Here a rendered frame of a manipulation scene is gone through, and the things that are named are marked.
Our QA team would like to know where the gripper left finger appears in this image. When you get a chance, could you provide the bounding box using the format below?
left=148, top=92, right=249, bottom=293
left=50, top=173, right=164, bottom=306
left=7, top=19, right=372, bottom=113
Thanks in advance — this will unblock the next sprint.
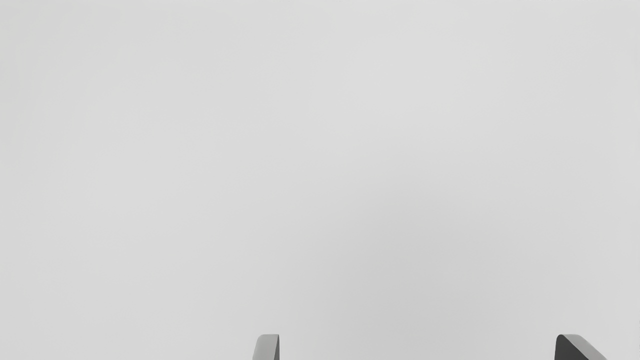
left=252, top=334, right=281, bottom=360

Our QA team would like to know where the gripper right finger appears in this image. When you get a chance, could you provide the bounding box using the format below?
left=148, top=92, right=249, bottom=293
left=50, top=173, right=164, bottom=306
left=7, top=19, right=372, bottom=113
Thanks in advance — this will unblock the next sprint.
left=554, top=333, right=609, bottom=360

